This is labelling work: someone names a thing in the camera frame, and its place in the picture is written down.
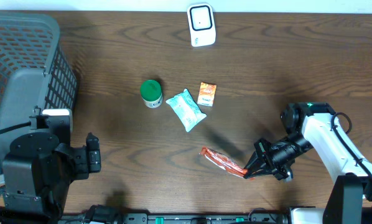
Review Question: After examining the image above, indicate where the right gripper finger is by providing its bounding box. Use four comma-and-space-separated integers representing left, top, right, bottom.
243, 167, 272, 179
244, 149, 266, 170

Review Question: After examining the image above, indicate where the orange red candy bar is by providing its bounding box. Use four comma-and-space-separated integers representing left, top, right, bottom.
199, 146, 247, 179

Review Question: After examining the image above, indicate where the orange tissue pack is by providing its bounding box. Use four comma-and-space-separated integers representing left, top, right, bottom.
197, 82, 217, 107

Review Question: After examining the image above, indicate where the teal wet wipes pack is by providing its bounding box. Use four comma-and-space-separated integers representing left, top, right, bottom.
166, 88, 207, 132

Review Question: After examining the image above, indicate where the green lid white jar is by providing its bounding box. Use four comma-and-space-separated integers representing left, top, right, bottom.
140, 80, 163, 108

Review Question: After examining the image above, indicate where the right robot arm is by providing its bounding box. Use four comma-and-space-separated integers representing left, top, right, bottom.
244, 103, 372, 223

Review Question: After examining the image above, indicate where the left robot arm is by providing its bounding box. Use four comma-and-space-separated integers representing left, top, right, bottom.
0, 132, 101, 223

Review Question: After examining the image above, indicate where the white barcode scanner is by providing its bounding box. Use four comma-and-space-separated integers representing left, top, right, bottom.
187, 3, 216, 47

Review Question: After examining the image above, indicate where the grey plastic mesh basket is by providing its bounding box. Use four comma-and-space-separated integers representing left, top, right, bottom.
0, 10, 78, 186

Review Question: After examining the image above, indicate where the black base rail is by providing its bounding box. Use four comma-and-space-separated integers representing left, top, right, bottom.
58, 205, 372, 224

